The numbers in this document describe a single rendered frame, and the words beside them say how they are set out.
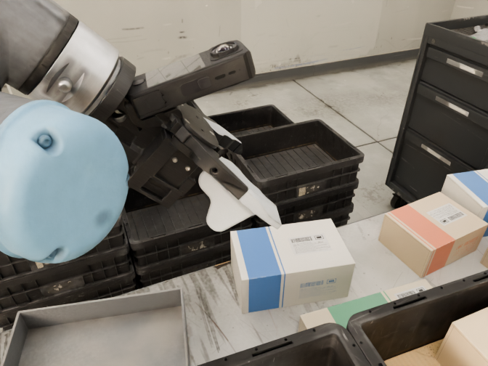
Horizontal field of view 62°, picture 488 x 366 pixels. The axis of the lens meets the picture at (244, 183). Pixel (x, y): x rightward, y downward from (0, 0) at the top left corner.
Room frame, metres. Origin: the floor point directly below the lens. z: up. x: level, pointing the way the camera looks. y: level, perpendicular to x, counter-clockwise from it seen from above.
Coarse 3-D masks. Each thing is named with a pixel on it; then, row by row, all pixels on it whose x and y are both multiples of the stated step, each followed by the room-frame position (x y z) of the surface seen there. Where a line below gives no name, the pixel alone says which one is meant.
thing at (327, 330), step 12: (324, 324) 0.26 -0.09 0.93; (336, 324) 0.26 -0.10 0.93; (288, 336) 0.25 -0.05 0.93; (300, 336) 0.25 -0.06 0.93; (312, 336) 0.25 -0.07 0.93; (324, 336) 0.25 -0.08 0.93; (336, 336) 0.25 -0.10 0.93; (348, 336) 0.25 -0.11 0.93; (252, 348) 0.23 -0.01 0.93; (264, 348) 0.23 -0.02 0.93; (276, 348) 0.24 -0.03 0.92; (288, 348) 0.23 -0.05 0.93; (348, 348) 0.23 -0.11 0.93; (216, 360) 0.22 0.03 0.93; (228, 360) 0.22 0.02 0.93; (240, 360) 0.22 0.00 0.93; (252, 360) 0.22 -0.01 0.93; (360, 360) 0.22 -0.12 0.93
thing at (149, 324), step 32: (32, 320) 0.41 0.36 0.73; (64, 320) 0.42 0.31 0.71; (96, 320) 0.43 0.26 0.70; (128, 320) 0.43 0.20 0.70; (160, 320) 0.43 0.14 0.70; (32, 352) 0.37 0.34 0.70; (64, 352) 0.37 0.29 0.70; (96, 352) 0.37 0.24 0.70; (128, 352) 0.37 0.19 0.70; (160, 352) 0.37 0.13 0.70
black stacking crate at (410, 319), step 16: (480, 288) 0.32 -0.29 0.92; (432, 304) 0.30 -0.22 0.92; (448, 304) 0.30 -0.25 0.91; (464, 304) 0.31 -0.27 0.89; (480, 304) 0.33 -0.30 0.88; (384, 320) 0.27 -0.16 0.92; (400, 320) 0.28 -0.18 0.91; (416, 320) 0.29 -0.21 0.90; (432, 320) 0.30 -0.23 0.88; (448, 320) 0.31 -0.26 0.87; (368, 336) 0.27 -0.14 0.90; (384, 336) 0.28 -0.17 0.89; (400, 336) 0.29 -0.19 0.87; (416, 336) 0.29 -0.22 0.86; (432, 336) 0.30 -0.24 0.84; (384, 352) 0.28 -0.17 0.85; (400, 352) 0.29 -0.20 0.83
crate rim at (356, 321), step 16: (480, 272) 0.34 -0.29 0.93; (432, 288) 0.31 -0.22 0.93; (448, 288) 0.31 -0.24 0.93; (464, 288) 0.31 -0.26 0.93; (384, 304) 0.29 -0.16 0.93; (400, 304) 0.29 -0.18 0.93; (416, 304) 0.29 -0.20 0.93; (352, 320) 0.27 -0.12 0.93; (368, 320) 0.27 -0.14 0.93; (352, 336) 0.25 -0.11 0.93; (368, 352) 0.23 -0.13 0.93
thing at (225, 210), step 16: (224, 160) 0.32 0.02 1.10; (208, 176) 0.31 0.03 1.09; (240, 176) 0.31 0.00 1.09; (208, 192) 0.31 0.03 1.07; (224, 192) 0.31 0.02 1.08; (256, 192) 0.30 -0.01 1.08; (224, 208) 0.30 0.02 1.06; (240, 208) 0.30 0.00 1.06; (256, 208) 0.29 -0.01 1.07; (272, 208) 0.30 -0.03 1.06; (208, 224) 0.30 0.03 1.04; (224, 224) 0.29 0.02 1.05; (272, 224) 0.29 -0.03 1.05
